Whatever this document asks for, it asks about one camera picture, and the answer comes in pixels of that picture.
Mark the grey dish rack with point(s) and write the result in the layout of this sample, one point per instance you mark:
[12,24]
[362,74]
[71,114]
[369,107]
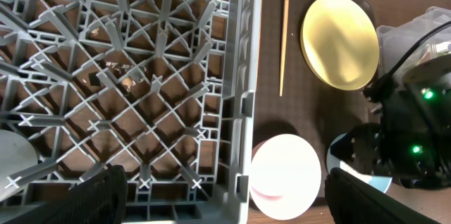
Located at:
[163,88]

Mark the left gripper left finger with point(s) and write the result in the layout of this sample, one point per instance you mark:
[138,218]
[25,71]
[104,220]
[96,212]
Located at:
[101,199]

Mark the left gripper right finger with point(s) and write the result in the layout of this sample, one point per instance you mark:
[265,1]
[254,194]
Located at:
[351,200]

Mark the yellow plate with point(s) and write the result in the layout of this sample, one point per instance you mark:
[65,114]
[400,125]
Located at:
[339,43]

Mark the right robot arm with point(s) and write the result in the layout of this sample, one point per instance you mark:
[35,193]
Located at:
[411,143]

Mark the wooden chopstick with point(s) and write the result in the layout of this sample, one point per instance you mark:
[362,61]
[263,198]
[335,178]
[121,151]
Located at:
[284,37]

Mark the clear plastic bin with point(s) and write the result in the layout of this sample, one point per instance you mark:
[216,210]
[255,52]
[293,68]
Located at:
[394,42]

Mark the pink bowl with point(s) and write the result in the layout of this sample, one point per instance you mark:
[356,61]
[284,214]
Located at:
[285,176]

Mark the dark brown serving tray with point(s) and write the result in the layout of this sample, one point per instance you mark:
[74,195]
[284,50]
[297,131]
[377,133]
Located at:
[304,106]

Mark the white paper cup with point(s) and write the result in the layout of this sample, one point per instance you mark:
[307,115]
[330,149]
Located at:
[17,154]

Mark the light blue bowl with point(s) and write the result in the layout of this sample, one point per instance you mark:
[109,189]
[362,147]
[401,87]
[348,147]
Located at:
[380,183]

